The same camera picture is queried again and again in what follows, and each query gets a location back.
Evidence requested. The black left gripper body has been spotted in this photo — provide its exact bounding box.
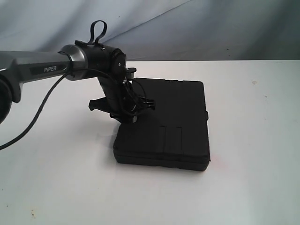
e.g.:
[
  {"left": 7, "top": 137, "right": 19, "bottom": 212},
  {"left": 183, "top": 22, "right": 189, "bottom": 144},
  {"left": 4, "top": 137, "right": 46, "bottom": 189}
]
[{"left": 89, "top": 72, "right": 155, "bottom": 120}]

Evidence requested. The black plastic carry case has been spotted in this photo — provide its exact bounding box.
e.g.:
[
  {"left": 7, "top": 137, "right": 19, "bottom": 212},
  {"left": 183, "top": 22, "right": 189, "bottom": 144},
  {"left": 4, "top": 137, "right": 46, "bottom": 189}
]
[{"left": 113, "top": 78, "right": 210, "bottom": 171}]

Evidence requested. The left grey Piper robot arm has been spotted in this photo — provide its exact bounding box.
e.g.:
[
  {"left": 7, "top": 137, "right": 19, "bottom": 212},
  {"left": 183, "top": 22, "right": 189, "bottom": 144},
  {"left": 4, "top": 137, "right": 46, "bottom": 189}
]
[{"left": 0, "top": 41, "right": 155, "bottom": 123}]

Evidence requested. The white backdrop cloth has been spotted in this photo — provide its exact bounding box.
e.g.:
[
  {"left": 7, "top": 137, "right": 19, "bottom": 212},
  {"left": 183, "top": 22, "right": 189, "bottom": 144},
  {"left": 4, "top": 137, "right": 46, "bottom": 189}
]
[{"left": 0, "top": 0, "right": 300, "bottom": 61}]

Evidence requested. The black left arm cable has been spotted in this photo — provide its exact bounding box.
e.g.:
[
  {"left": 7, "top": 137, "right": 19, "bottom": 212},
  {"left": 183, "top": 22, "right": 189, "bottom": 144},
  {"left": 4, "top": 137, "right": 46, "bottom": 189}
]
[{"left": 0, "top": 67, "right": 78, "bottom": 150}]

